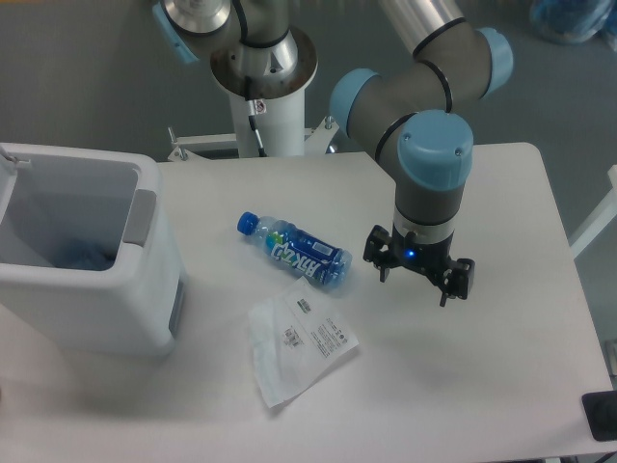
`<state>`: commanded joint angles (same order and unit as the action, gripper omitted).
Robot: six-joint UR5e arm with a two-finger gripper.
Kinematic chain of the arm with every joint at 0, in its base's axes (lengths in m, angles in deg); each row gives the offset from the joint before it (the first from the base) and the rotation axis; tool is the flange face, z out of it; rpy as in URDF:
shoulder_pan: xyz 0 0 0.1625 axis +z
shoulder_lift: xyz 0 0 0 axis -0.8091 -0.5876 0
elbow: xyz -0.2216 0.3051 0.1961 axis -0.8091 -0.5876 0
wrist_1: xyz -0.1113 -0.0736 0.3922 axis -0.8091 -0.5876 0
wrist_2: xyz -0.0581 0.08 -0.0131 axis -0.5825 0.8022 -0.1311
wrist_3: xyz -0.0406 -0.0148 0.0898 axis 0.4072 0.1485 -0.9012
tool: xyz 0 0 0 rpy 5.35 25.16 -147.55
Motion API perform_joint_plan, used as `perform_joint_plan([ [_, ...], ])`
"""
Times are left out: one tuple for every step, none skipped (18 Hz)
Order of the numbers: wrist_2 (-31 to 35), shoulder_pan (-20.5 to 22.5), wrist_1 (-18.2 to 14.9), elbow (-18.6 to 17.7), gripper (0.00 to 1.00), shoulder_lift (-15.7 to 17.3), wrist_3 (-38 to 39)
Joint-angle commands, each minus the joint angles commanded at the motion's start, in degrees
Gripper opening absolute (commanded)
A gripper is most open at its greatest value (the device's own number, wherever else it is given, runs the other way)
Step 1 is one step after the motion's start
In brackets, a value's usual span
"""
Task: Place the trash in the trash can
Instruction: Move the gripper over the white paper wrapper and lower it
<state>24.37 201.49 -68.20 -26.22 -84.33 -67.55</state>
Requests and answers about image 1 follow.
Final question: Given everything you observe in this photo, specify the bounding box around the black device at edge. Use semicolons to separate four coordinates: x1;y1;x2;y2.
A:
581;391;616;442

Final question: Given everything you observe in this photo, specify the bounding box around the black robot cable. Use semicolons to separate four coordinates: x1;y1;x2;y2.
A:
243;75;268;158

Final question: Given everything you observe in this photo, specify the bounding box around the white plastic wrapper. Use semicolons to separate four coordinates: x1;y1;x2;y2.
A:
248;278;359;408

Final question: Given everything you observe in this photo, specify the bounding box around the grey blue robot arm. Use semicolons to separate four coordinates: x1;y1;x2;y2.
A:
153;1;513;300

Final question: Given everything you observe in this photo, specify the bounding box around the blue plastic bag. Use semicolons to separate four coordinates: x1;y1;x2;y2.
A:
529;0;616;45

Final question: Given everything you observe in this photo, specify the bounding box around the white pedestal base frame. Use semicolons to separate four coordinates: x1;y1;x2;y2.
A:
167;115;339;162

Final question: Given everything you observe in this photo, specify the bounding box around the white frame bar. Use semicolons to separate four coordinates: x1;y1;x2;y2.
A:
568;165;616;259

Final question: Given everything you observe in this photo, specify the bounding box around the blue plastic drink bottle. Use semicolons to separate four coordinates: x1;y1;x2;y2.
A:
236;211;353;290

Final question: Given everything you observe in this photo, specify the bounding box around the white trash can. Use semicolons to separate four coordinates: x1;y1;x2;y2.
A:
1;144;187;356

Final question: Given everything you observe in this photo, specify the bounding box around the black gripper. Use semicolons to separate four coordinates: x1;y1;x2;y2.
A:
362;225;475;307

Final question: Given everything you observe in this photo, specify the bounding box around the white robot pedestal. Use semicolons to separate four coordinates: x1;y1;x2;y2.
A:
210;26;318;158

